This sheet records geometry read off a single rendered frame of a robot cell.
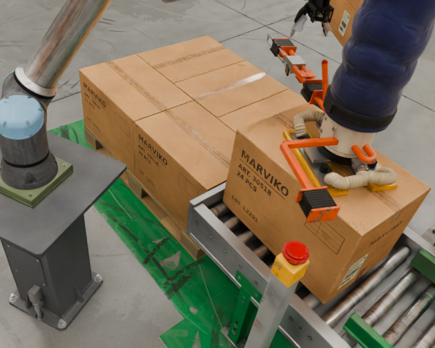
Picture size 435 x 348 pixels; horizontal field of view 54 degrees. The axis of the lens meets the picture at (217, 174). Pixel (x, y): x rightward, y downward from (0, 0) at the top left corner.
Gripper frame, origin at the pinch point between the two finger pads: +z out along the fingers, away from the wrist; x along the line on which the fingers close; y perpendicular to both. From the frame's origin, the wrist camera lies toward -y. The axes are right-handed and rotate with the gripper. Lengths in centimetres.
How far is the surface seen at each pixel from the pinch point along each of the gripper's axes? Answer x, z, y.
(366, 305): 12, 73, 76
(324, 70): 0.2, 4.2, 17.7
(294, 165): -26, 12, 56
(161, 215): -51, 119, -21
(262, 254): -23, 67, 49
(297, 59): 1.1, 12.7, -5.0
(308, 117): -5.7, 19.0, 25.4
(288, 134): -12.9, 24.8, 27.3
